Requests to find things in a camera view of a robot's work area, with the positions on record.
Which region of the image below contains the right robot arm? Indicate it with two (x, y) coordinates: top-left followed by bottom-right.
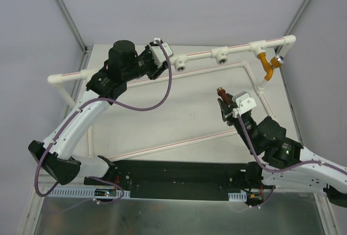
(217, 88), (346, 208)

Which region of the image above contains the white cable duct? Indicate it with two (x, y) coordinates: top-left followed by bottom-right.
(228, 191), (247, 202)
(48, 187), (130, 199)

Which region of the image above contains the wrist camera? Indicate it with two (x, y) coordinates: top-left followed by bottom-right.
(149, 38), (174, 67)
(233, 91), (256, 118)

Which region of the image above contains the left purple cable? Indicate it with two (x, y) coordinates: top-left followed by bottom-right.
(35, 41), (172, 198)

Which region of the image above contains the yellow water faucet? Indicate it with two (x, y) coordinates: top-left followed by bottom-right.
(257, 53), (284, 81)

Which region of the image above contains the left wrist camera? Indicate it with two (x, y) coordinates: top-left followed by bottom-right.
(149, 38), (174, 67)

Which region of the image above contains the aluminium profile rail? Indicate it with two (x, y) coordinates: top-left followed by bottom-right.
(275, 184), (326, 193)

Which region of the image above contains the brown water faucet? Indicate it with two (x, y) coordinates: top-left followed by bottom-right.
(217, 87), (231, 105)

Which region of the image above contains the white PVC pipe frame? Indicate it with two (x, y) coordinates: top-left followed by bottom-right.
(47, 35), (297, 160)

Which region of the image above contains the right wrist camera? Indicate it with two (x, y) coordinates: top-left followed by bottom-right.
(233, 91), (256, 118)

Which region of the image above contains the right white cable duct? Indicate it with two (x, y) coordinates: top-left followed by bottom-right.
(228, 191), (247, 202)

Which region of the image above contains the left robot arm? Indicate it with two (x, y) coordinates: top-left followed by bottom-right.
(28, 40), (173, 186)

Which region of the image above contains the left white cable duct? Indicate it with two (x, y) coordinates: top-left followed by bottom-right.
(48, 187), (130, 199)

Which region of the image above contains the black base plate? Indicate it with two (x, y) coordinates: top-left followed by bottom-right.
(83, 158), (276, 200)

